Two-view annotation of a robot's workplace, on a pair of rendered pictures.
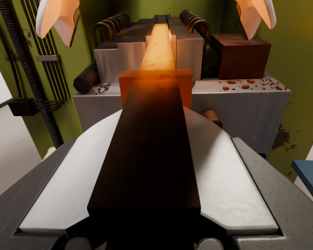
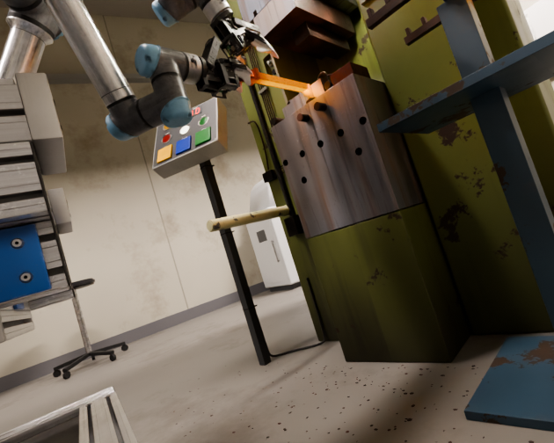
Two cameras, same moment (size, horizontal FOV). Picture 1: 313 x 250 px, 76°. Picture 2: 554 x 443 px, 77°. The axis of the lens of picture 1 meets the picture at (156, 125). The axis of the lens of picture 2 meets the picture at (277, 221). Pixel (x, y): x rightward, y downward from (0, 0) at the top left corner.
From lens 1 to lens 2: 1.13 m
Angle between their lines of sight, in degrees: 53
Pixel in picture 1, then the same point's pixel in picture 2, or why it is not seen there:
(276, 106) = (350, 84)
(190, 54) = (317, 88)
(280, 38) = (393, 58)
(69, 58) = not seen: hidden behind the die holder
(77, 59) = not seen: hidden behind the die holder
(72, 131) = not seen: hidden behind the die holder
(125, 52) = (293, 103)
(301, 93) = (436, 83)
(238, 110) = (334, 97)
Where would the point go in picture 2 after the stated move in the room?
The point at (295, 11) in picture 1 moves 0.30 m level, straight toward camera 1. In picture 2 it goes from (392, 40) to (313, 51)
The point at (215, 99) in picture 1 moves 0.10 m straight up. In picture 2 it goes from (322, 98) to (312, 69)
